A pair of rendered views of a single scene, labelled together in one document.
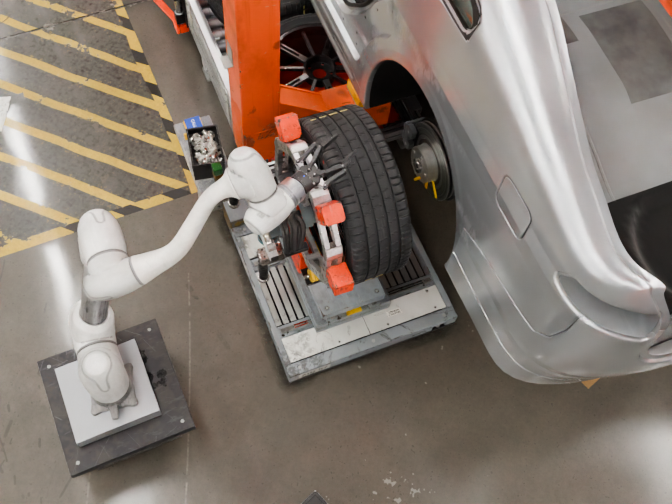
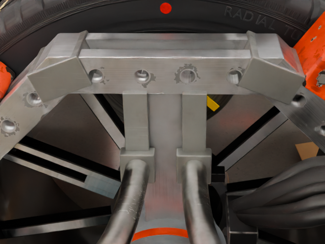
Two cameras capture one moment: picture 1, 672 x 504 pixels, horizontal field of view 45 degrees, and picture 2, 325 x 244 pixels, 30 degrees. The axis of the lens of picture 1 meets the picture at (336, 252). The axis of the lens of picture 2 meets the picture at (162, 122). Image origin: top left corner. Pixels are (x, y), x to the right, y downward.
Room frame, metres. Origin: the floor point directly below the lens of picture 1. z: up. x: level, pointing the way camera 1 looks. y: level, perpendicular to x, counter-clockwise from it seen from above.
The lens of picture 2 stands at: (1.23, 0.60, 1.36)
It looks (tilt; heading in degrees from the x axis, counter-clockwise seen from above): 31 degrees down; 303
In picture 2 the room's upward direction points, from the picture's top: 1 degrees counter-clockwise
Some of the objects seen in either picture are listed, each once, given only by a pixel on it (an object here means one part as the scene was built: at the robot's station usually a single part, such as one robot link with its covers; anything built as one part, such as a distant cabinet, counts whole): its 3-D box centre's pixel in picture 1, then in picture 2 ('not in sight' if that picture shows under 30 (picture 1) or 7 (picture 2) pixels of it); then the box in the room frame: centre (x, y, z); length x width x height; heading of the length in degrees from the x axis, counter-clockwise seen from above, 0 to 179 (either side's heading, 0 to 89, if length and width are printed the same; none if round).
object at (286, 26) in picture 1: (318, 80); not in sight; (2.51, 0.20, 0.39); 0.66 x 0.66 x 0.24
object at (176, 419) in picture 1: (121, 404); not in sight; (0.87, 0.80, 0.15); 0.50 x 0.50 x 0.30; 31
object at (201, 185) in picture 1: (206, 158); not in sight; (1.95, 0.63, 0.44); 0.43 x 0.17 x 0.03; 29
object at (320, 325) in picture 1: (333, 269); not in sight; (1.64, 0.00, 0.13); 0.50 x 0.36 x 0.10; 29
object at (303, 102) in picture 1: (330, 102); not in sight; (2.16, 0.12, 0.69); 0.52 x 0.17 x 0.35; 119
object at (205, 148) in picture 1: (206, 151); not in sight; (1.93, 0.62, 0.51); 0.20 x 0.14 x 0.13; 20
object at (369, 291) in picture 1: (338, 257); not in sight; (1.61, -0.02, 0.32); 0.40 x 0.30 x 0.28; 29
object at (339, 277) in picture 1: (339, 279); not in sight; (1.26, -0.03, 0.85); 0.09 x 0.08 x 0.07; 29
